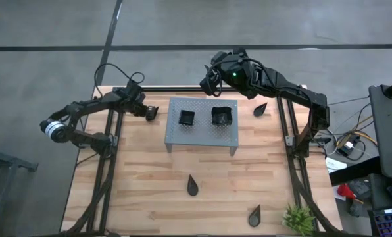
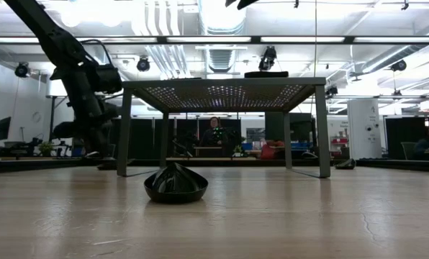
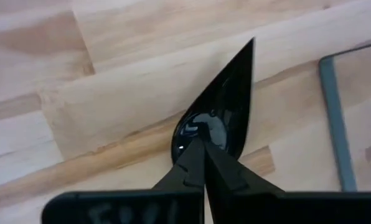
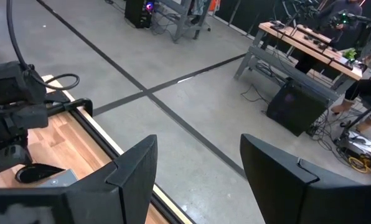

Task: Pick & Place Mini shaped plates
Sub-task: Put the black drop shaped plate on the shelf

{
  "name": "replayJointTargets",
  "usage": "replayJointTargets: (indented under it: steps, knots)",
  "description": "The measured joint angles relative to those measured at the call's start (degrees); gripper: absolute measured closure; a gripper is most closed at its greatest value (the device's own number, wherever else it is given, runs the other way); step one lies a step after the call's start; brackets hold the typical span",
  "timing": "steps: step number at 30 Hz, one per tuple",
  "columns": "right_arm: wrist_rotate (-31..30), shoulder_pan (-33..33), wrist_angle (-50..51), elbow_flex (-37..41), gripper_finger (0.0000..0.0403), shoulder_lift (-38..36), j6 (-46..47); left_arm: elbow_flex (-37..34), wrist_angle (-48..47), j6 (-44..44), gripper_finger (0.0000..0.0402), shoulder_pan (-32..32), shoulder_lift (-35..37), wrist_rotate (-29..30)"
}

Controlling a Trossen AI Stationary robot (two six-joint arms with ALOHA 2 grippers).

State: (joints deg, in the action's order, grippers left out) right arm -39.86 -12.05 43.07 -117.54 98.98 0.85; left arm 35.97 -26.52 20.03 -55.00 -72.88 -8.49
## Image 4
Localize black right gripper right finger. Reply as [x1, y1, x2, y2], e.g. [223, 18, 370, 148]
[240, 133, 360, 224]

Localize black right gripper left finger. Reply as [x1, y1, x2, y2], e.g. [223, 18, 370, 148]
[65, 134, 159, 224]

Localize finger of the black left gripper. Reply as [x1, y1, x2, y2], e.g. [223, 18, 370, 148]
[0, 145, 33, 178]

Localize black teardrop plate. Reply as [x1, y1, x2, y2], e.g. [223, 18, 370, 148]
[15, 163, 65, 185]

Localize grey perforated metal riser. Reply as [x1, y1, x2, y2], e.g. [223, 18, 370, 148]
[37, 169, 80, 189]

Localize black computer tower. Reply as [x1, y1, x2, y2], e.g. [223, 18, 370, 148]
[265, 78, 330, 138]

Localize person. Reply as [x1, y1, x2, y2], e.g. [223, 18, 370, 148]
[331, 60, 371, 133]
[316, 0, 364, 50]

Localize wooden workbench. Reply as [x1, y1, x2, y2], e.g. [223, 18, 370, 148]
[233, 20, 365, 106]

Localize small potted plant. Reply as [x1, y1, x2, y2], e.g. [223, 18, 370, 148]
[343, 48, 358, 62]

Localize computer tower with lights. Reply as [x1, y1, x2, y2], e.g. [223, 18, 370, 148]
[124, 0, 157, 29]

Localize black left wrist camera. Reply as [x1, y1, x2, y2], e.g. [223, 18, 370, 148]
[0, 60, 47, 106]

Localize yellow coiled cable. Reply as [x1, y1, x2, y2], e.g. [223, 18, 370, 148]
[348, 154, 371, 175]

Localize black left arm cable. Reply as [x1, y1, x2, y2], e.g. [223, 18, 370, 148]
[6, 0, 80, 91]

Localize grey metal bench frame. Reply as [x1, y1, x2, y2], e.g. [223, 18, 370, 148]
[154, 0, 212, 44]

